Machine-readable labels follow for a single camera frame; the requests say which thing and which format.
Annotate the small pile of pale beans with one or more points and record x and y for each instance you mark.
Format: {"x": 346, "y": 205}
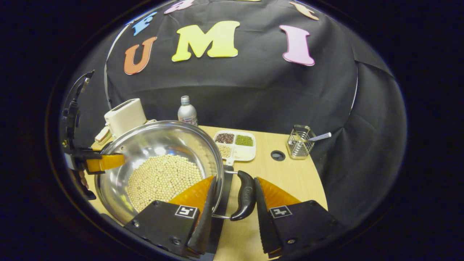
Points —
{"x": 224, "y": 150}

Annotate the black backdrop cloth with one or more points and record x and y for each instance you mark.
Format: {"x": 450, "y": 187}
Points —
{"x": 253, "y": 90}

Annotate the pile of soybeans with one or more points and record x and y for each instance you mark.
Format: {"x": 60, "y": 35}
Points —
{"x": 163, "y": 177}

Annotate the pile of green beans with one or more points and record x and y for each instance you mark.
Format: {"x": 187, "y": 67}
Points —
{"x": 244, "y": 140}

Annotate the pile of dark red beans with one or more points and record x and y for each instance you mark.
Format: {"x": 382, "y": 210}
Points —
{"x": 225, "y": 138}

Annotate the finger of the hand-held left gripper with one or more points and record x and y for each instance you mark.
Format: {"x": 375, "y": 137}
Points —
{"x": 105, "y": 162}

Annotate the metal bottle with printed label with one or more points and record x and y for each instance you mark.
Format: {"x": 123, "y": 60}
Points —
{"x": 187, "y": 114}

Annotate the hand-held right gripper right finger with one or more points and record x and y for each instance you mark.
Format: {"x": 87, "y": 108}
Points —
{"x": 301, "y": 224}

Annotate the white toaster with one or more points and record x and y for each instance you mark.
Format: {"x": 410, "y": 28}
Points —
{"x": 125, "y": 116}

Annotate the white divided grain tray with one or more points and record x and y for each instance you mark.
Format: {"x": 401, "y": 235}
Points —
{"x": 248, "y": 154}

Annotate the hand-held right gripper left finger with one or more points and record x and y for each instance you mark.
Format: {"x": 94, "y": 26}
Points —
{"x": 163, "y": 224}

